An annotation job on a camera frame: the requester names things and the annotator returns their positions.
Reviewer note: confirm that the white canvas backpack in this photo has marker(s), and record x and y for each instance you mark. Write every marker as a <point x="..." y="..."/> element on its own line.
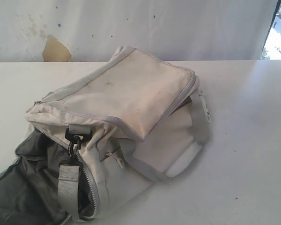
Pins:
<point x="95" y="144"/>

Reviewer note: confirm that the white backdrop curtain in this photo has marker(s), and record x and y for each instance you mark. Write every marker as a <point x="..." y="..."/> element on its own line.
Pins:
<point x="91" y="30"/>

